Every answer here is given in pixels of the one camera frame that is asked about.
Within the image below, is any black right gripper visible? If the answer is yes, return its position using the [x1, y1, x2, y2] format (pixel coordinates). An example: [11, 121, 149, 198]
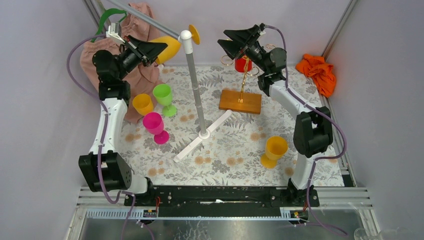
[217, 25, 269, 74]

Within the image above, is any red wine glass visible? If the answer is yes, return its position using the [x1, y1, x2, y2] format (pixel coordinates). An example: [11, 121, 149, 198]
[234, 55, 253, 73]

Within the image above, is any yellow wine glass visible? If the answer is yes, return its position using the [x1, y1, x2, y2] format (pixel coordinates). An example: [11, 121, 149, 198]
[149, 24, 201, 65]
[260, 136, 289, 169]
[132, 93, 154, 116]

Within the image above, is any green wine glass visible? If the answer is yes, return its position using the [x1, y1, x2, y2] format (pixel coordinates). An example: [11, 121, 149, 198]
[153, 83, 177, 117]

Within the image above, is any yellow wine glass front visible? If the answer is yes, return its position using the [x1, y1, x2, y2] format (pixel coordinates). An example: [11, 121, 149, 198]
[132, 93, 154, 116]

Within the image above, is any pink wine glass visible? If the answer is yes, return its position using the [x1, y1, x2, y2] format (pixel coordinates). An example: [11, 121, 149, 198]
[142, 112, 170, 145]

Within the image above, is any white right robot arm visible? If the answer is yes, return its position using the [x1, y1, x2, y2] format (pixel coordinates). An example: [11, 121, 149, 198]
[217, 23, 333, 206]

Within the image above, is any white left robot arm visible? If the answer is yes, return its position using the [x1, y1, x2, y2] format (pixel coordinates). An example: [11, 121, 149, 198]
[78, 36, 168, 206]

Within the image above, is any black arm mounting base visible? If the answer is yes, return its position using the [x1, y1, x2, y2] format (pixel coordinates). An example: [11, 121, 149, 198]
[124, 184, 320, 218]

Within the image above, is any wooden rack base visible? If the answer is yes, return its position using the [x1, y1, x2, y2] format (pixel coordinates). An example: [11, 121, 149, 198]
[218, 89, 262, 115]

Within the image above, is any pink cloth garment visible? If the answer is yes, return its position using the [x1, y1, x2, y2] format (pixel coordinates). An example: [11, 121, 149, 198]
[80, 14, 163, 124]

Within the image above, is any white clothes stand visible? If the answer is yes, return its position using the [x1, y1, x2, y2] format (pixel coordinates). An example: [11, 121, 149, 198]
[110, 0, 232, 163]

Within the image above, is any green clothes hanger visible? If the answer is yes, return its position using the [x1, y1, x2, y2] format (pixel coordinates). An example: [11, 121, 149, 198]
[90, 8, 128, 43]

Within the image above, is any orange crumpled cloth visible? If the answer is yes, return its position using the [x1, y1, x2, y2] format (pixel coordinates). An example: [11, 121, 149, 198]
[295, 53, 337, 98]

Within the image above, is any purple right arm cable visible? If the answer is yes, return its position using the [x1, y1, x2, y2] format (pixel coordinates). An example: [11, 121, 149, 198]
[263, 24, 349, 237]

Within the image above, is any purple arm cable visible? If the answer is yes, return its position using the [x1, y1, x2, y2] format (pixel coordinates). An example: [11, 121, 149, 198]
[66, 33, 157, 240]
[263, 24, 349, 237]

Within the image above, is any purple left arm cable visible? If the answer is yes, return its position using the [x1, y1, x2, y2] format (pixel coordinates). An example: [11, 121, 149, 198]
[66, 33, 157, 240]

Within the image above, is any aluminium front frame rail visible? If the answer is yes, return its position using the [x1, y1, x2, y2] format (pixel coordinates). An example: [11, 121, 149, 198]
[65, 186, 380, 240]

